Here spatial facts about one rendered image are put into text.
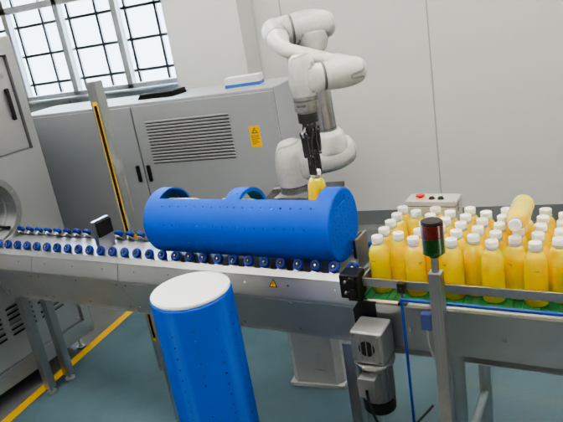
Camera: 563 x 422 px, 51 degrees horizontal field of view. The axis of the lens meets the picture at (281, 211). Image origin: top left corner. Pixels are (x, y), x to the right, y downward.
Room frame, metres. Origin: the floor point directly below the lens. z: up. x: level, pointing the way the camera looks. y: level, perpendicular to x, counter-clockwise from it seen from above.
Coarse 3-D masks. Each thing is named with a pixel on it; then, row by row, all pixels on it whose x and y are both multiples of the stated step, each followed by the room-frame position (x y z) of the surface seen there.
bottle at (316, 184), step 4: (312, 176) 2.20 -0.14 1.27; (316, 176) 2.20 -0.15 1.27; (320, 176) 2.20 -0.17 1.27; (312, 180) 2.20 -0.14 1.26; (316, 180) 2.19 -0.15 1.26; (320, 180) 2.19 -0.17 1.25; (308, 184) 2.21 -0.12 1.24; (312, 184) 2.19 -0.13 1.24; (316, 184) 2.19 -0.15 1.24; (320, 184) 2.19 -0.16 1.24; (324, 184) 2.20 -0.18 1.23; (308, 188) 2.20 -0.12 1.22; (312, 188) 2.19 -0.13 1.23; (316, 188) 2.18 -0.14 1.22; (320, 188) 2.18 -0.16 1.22; (308, 192) 2.21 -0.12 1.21; (312, 192) 2.19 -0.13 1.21; (316, 192) 2.18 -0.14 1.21; (308, 196) 2.21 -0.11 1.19; (312, 196) 2.19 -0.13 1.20; (316, 196) 2.18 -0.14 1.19
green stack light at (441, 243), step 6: (426, 240) 1.55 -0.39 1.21; (432, 240) 1.55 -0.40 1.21; (438, 240) 1.54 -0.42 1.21; (444, 240) 1.56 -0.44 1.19; (426, 246) 1.55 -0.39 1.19; (432, 246) 1.54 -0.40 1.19; (438, 246) 1.54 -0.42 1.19; (444, 246) 1.56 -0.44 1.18; (426, 252) 1.55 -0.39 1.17; (432, 252) 1.54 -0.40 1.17; (438, 252) 1.54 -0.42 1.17; (444, 252) 1.55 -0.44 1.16
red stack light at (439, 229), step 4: (420, 224) 1.58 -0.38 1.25; (424, 228) 1.55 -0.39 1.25; (428, 228) 1.55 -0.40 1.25; (432, 228) 1.54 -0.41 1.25; (436, 228) 1.54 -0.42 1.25; (440, 228) 1.55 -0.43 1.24; (424, 232) 1.56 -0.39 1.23; (428, 232) 1.55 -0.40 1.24; (432, 232) 1.54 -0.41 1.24; (436, 232) 1.54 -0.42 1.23; (440, 232) 1.55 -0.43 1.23; (424, 236) 1.56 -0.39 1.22; (428, 236) 1.55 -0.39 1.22; (432, 236) 1.54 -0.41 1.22; (436, 236) 1.54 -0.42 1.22; (440, 236) 1.54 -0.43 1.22
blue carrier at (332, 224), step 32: (160, 192) 2.51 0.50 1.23; (256, 192) 2.38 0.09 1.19; (320, 192) 2.11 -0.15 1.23; (160, 224) 2.39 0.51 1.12; (192, 224) 2.30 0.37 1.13; (224, 224) 2.22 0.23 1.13; (256, 224) 2.15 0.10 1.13; (288, 224) 2.08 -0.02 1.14; (320, 224) 2.01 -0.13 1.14; (352, 224) 2.17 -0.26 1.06; (256, 256) 2.24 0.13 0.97; (288, 256) 2.13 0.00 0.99; (320, 256) 2.04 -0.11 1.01
